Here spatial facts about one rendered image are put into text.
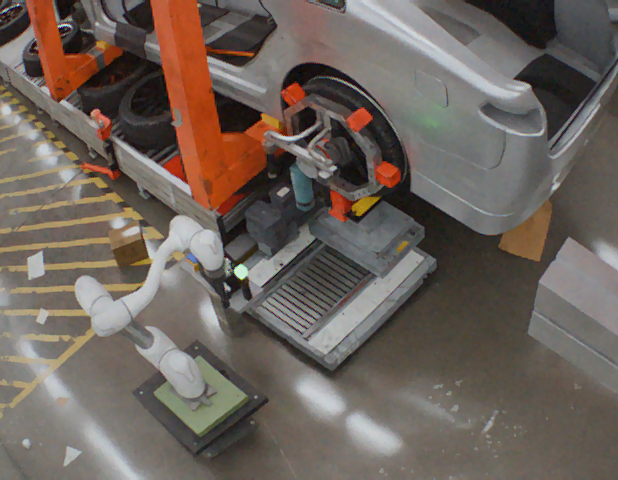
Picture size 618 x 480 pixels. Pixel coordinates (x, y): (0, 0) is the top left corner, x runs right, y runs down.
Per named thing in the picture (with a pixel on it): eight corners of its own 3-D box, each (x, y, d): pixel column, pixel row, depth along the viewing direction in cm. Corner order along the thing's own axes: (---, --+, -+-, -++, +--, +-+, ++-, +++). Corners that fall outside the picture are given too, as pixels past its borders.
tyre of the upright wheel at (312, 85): (382, 184, 433) (447, 154, 374) (352, 211, 423) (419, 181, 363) (303, 87, 425) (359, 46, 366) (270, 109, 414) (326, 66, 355)
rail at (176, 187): (233, 231, 452) (226, 202, 436) (220, 241, 448) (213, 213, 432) (52, 101, 579) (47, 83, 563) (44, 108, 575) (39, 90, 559)
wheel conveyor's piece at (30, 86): (120, 65, 625) (113, 34, 596) (48, 122, 588) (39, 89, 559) (75, 45, 676) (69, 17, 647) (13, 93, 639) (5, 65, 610)
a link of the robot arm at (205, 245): (231, 260, 333) (210, 243, 340) (224, 234, 321) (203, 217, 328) (211, 276, 329) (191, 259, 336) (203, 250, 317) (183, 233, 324)
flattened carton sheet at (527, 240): (553, 199, 464) (554, 195, 462) (537, 263, 433) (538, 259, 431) (515, 187, 475) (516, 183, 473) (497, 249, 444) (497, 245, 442)
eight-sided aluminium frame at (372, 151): (387, 209, 394) (378, 123, 354) (378, 217, 392) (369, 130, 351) (301, 160, 422) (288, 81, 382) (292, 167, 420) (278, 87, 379)
